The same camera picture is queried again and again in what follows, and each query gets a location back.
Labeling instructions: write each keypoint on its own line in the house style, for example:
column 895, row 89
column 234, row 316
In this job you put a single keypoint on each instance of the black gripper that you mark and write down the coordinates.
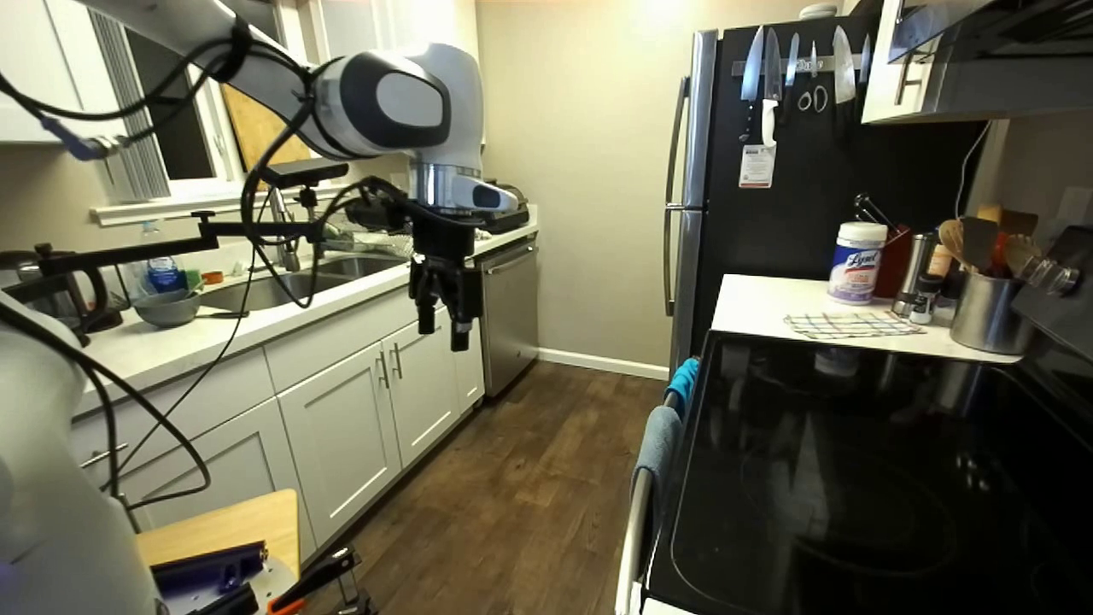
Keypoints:
column 446, row 251

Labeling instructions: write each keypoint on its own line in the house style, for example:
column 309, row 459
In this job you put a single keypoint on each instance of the steel utensil holder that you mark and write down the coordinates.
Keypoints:
column 985, row 313

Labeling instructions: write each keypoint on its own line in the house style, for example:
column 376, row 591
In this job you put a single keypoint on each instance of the black red hand tool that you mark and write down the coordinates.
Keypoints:
column 313, row 574

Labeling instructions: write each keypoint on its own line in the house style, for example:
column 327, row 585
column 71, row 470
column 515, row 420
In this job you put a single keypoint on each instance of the wide blade kitchen knife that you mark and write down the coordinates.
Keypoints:
column 753, row 64
column 847, row 65

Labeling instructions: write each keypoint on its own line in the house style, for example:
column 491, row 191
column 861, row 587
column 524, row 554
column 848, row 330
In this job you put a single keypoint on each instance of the dark range hood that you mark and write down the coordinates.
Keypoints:
column 1014, row 57

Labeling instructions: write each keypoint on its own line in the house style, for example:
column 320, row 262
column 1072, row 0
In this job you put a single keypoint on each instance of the black glass top stove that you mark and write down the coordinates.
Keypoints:
column 865, row 480

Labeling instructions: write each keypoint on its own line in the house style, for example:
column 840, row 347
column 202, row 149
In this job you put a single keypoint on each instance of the light grey-blue towel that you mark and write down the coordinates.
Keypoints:
column 659, row 437

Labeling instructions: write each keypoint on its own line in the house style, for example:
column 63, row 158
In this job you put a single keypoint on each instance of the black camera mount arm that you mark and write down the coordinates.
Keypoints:
column 124, row 243

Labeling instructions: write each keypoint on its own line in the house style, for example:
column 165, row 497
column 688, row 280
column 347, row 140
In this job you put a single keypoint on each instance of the wooden cutting board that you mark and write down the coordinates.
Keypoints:
column 258, row 132

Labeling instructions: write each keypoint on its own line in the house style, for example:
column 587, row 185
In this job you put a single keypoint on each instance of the white sink base cabinets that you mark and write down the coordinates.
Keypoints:
column 342, row 420

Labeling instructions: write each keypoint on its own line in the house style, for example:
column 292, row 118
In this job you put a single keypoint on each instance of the white upper cabinet beside window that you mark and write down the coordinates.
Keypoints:
column 38, row 70

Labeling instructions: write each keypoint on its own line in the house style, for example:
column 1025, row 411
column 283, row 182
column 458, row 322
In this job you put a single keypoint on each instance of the blue black device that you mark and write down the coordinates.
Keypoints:
column 210, row 570

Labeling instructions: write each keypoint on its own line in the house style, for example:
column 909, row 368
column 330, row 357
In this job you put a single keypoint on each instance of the stainless steel dishwasher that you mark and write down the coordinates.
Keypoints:
column 509, row 317

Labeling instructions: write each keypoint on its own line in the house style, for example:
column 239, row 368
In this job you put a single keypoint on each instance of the long kitchen knife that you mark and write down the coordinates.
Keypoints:
column 774, row 78

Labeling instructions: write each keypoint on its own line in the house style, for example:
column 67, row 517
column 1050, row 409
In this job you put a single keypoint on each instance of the blue sponge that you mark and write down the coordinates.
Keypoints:
column 165, row 279

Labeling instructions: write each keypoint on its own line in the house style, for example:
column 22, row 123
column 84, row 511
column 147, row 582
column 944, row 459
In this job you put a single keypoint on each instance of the brown spice bottle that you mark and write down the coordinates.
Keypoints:
column 894, row 265

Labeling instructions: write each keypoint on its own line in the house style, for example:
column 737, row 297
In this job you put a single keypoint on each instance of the steel kitchen sink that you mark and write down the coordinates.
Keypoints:
column 330, row 275

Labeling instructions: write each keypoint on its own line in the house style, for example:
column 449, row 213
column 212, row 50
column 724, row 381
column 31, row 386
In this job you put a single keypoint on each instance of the black steel refrigerator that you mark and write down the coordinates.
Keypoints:
column 799, row 215

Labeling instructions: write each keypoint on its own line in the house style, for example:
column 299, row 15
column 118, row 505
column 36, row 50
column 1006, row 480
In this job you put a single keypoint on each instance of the white wipes canister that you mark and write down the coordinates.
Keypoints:
column 856, row 262

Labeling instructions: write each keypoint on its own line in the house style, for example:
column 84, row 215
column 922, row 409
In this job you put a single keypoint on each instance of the dark sink faucet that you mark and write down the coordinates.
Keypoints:
column 299, row 224

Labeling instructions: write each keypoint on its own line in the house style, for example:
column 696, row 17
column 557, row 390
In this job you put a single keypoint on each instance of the white upper cabinet beside hood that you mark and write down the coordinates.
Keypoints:
column 884, row 78

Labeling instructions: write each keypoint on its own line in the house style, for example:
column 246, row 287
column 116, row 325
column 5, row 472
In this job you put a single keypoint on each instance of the white paper tag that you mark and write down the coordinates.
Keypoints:
column 755, row 166

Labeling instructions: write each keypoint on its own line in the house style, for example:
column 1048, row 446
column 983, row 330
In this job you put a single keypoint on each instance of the wooden table board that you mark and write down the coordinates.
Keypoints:
column 227, row 527

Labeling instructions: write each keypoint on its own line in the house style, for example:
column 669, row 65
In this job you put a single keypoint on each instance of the grey bowl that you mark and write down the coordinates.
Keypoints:
column 165, row 307

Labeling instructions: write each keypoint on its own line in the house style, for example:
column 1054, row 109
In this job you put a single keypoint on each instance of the steel shaker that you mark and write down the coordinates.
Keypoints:
column 922, row 279

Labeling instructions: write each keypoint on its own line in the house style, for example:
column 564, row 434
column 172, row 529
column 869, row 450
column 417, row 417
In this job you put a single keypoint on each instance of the small kitchen knife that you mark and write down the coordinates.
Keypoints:
column 795, row 60
column 865, row 60

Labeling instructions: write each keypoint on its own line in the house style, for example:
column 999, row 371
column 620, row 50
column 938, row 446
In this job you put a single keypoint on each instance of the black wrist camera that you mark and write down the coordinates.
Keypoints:
column 376, row 208

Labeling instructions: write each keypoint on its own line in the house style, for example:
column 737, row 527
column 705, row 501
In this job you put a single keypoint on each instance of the wooden spoon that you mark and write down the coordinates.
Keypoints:
column 1014, row 234

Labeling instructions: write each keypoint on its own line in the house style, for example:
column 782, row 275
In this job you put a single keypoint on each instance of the bright blue striped towel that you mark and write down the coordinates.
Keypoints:
column 684, row 381

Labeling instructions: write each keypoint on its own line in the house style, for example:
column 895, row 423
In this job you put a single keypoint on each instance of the wooden spatula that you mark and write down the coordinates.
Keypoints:
column 966, row 240

